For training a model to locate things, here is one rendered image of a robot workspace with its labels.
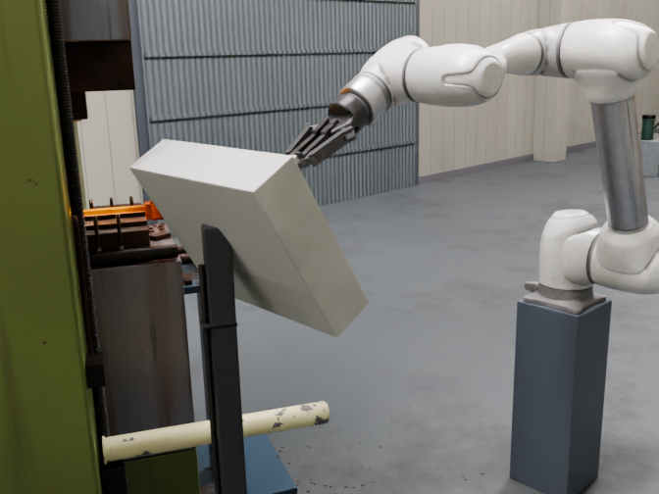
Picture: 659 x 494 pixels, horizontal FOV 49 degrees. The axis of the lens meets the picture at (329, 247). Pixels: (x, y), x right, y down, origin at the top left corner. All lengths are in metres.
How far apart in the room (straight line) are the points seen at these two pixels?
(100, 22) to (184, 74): 4.15
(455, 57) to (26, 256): 0.80
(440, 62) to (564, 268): 0.98
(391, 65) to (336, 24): 5.21
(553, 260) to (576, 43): 0.66
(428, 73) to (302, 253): 0.49
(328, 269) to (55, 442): 0.60
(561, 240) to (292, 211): 1.28
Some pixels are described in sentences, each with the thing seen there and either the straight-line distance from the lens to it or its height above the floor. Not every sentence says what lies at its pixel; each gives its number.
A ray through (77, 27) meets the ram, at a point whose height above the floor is 1.39.
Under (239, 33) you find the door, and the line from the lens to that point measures 5.92.
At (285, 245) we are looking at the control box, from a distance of 0.97.
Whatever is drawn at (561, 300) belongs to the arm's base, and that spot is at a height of 0.63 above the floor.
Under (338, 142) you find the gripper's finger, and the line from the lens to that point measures 1.31.
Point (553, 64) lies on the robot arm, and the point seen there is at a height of 1.29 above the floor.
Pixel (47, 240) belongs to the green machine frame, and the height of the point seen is 1.05.
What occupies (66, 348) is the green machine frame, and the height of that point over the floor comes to 0.86.
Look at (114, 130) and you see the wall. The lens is 5.40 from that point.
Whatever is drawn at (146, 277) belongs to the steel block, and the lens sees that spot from 1.56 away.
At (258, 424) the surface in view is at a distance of 1.46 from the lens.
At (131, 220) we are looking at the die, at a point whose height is 0.99.
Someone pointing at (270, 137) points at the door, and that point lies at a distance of 6.11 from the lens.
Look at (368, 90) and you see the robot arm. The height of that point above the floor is 1.26.
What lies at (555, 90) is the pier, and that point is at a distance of 9.18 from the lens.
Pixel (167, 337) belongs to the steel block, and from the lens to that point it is 1.61.
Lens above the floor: 1.33
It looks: 15 degrees down
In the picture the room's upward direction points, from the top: 2 degrees counter-clockwise
